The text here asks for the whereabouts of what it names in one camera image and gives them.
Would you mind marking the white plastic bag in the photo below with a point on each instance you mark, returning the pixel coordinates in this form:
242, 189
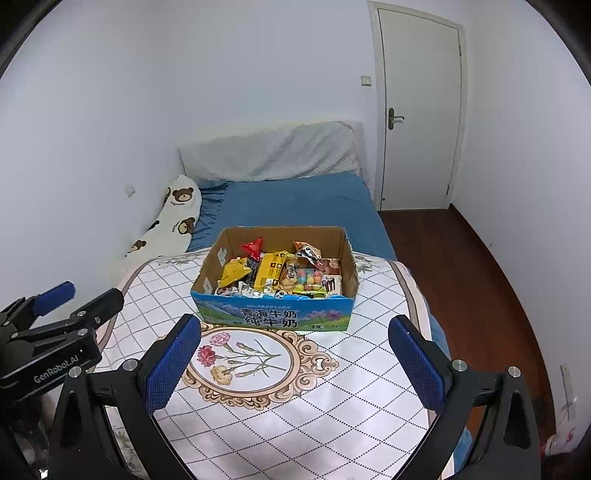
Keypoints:
563, 441

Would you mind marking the white wall outlet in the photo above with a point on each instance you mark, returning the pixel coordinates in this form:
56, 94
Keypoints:
567, 378

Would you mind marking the bear print pillow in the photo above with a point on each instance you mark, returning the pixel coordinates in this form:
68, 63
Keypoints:
178, 217

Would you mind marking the white checked floral table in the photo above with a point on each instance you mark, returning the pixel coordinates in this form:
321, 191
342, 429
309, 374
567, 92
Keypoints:
258, 415

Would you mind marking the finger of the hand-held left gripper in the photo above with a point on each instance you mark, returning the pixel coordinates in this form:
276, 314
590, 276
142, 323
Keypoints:
53, 295
99, 307

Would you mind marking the cardboard box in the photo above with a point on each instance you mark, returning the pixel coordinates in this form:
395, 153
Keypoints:
277, 318

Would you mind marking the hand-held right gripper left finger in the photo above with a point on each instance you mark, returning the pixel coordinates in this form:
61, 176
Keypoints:
173, 364

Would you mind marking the pile of assorted snacks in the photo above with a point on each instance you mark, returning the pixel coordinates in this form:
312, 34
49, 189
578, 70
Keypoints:
277, 277

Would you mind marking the white light switch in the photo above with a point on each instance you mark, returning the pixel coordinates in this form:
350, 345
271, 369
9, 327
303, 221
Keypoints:
365, 81

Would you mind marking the blue bed sheet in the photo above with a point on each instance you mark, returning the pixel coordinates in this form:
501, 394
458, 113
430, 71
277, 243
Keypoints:
295, 203

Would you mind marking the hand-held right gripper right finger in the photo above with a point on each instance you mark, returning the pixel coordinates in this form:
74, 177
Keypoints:
418, 364

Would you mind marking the white door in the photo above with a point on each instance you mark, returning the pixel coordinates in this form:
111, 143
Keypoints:
415, 69

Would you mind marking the grey padded headboard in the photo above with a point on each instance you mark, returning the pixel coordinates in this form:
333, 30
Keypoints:
277, 152

